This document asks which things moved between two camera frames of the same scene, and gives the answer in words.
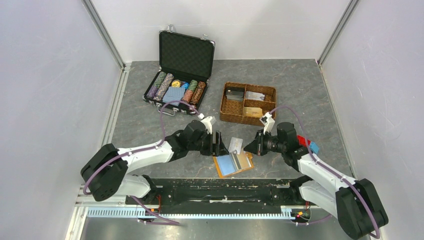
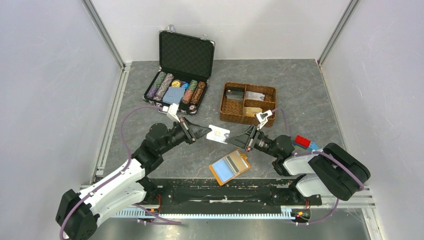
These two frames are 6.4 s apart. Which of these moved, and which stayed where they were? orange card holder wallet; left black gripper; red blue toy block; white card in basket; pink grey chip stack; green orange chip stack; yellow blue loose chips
Moved: left black gripper; orange card holder wallet
Stayed: green orange chip stack; white card in basket; yellow blue loose chips; pink grey chip stack; red blue toy block
